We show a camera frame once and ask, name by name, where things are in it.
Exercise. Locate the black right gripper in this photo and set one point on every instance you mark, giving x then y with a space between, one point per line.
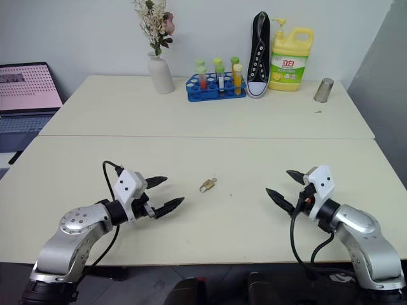
306 198

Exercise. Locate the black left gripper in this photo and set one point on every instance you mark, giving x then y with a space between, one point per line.
140 206

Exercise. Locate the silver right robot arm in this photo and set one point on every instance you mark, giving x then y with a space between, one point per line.
362 232

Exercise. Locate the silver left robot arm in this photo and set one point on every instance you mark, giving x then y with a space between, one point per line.
73 235

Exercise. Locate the small brass padlock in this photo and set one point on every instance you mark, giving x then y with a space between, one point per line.
207 185

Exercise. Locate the dark rounded shape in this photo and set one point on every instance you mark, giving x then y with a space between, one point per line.
187 292

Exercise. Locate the blue test tube rack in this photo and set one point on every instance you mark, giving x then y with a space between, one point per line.
195 95

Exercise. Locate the silver metal cup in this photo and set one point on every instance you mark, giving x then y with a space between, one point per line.
323 90

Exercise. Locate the white ceramic vase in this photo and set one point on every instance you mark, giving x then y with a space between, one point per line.
160 76

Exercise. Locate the test tube with red liquid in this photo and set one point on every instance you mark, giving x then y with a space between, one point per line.
202 81

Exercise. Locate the yellow-capped orange liquid tube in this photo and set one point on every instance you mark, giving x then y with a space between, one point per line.
238 79

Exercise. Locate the yellow dish soap bottle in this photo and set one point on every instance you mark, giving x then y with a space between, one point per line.
287 66

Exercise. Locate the test tube with white label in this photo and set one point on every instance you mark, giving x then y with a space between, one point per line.
221 82

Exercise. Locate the black canvas sneaker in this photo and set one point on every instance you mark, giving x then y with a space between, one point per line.
259 63

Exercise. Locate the green-capped test tube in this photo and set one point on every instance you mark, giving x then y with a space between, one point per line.
199 62
217 61
234 60

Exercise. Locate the dried flower bouquet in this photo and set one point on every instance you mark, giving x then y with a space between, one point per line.
155 25

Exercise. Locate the open laptop with pink screen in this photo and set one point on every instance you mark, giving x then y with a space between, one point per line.
28 85

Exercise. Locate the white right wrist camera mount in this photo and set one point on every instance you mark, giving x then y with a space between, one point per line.
322 184

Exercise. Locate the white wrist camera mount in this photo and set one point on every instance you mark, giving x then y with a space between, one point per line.
127 185
322 184

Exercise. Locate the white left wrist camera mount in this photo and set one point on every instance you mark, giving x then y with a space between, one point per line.
127 185

